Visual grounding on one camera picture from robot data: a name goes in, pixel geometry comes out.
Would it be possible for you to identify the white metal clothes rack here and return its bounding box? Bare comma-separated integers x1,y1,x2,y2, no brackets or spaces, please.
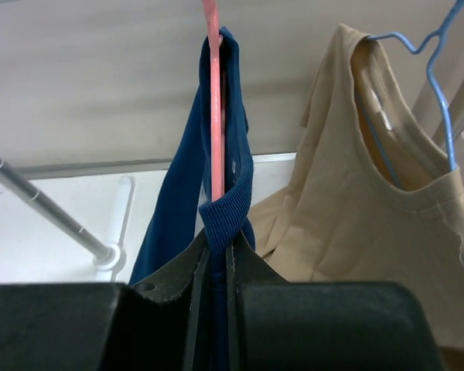
0,157,135,281

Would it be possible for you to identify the blue wire hanger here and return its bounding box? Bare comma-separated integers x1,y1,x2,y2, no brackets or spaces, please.
350,1,464,192

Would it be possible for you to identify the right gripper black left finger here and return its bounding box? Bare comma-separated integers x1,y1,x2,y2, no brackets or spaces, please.
0,233,210,370

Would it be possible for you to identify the blue t shirt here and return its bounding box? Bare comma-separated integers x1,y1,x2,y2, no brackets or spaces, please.
129,27,255,370

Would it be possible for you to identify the beige t shirt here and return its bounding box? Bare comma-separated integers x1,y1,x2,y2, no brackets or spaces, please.
249,25,464,370

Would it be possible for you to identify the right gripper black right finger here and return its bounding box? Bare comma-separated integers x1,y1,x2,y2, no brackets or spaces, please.
226,235,444,370

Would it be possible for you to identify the pink wire hanger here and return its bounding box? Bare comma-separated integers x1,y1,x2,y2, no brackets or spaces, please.
202,0,225,202

